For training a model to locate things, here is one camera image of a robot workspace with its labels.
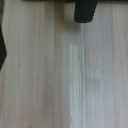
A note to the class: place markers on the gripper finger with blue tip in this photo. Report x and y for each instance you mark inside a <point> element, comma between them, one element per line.
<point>2,50</point>

